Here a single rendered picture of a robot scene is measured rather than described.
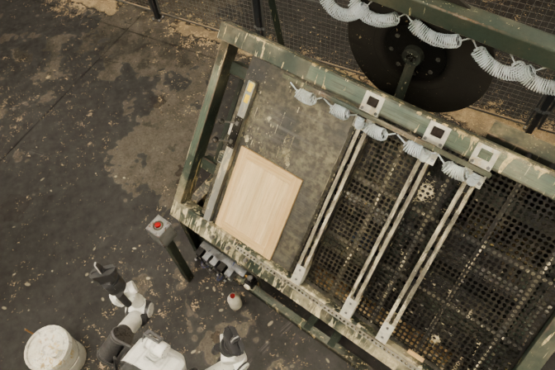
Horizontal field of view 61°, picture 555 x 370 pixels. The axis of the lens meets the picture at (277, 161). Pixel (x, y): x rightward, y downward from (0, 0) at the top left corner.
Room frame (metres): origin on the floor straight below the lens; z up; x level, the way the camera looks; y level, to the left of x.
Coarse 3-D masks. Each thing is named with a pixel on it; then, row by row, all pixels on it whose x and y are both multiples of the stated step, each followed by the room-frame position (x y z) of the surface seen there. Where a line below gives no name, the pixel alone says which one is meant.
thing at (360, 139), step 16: (368, 96) 1.49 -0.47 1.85; (368, 112) 1.43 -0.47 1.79; (352, 144) 1.38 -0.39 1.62; (352, 160) 1.32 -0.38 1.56; (336, 176) 1.29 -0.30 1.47; (336, 192) 1.23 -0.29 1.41; (336, 208) 1.20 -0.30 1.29; (320, 224) 1.14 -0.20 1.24; (320, 240) 1.08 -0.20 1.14; (304, 256) 1.03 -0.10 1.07; (304, 272) 0.96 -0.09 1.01
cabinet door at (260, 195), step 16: (240, 160) 1.60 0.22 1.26; (256, 160) 1.56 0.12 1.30; (240, 176) 1.53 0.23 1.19; (256, 176) 1.50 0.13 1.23; (272, 176) 1.46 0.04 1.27; (288, 176) 1.42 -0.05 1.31; (240, 192) 1.46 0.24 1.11; (256, 192) 1.43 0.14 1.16; (272, 192) 1.39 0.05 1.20; (288, 192) 1.35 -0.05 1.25; (224, 208) 1.43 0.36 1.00; (240, 208) 1.39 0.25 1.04; (256, 208) 1.36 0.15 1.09; (272, 208) 1.32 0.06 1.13; (288, 208) 1.29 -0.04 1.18; (224, 224) 1.36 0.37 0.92; (240, 224) 1.32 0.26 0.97; (256, 224) 1.29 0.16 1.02; (272, 224) 1.26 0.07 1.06; (240, 240) 1.25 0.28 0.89; (256, 240) 1.22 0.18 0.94; (272, 240) 1.18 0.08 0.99; (272, 256) 1.12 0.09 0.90
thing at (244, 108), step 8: (256, 88) 1.85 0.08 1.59; (240, 104) 1.81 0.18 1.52; (248, 104) 1.79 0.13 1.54; (240, 112) 1.78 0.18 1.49; (248, 112) 1.78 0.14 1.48; (240, 128) 1.72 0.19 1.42; (240, 136) 1.71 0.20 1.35; (232, 152) 1.64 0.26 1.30; (224, 160) 1.63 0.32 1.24; (232, 160) 1.63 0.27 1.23; (224, 168) 1.59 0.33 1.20; (224, 176) 1.56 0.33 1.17; (216, 184) 1.54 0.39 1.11; (224, 184) 1.55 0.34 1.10; (216, 192) 1.51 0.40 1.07; (216, 200) 1.48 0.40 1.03; (208, 208) 1.46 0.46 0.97; (208, 216) 1.42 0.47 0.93
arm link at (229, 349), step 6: (228, 330) 0.53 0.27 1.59; (234, 330) 0.53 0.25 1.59; (228, 336) 0.50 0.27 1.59; (222, 342) 0.50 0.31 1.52; (228, 342) 0.48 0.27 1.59; (240, 342) 0.48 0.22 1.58; (222, 348) 0.48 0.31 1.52; (228, 348) 0.47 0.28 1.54; (234, 348) 0.46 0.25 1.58; (240, 348) 0.46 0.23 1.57; (228, 354) 0.45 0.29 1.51; (234, 354) 0.43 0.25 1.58; (240, 354) 0.43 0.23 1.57
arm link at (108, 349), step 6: (108, 336) 0.62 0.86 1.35; (108, 342) 0.59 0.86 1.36; (114, 342) 0.59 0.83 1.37; (102, 348) 0.58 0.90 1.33; (108, 348) 0.57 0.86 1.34; (114, 348) 0.57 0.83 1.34; (120, 348) 0.57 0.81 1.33; (102, 354) 0.55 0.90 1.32; (108, 354) 0.55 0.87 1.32; (114, 354) 0.55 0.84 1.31; (108, 360) 0.53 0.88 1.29
